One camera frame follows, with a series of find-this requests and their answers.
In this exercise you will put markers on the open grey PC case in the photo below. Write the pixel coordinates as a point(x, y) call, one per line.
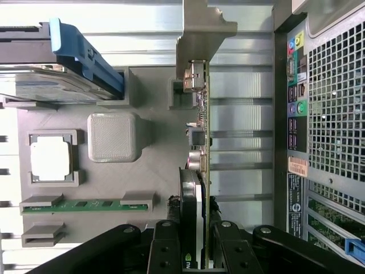
point(336, 114)

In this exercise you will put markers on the green RAM stick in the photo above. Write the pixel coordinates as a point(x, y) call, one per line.
point(85, 206)

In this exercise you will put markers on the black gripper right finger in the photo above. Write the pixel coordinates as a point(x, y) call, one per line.
point(231, 251)

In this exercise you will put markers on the hard disk with blue caddy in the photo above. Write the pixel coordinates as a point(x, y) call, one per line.
point(57, 82)

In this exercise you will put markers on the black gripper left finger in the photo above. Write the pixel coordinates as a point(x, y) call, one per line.
point(165, 248)

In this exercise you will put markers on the blue case latch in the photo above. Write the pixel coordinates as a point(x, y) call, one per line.
point(355, 249)

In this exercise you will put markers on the grey printed parts rack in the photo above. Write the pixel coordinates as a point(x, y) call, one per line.
point(114, 182)

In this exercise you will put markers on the silver CPU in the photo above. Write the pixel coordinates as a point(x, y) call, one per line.
point(51, 158)

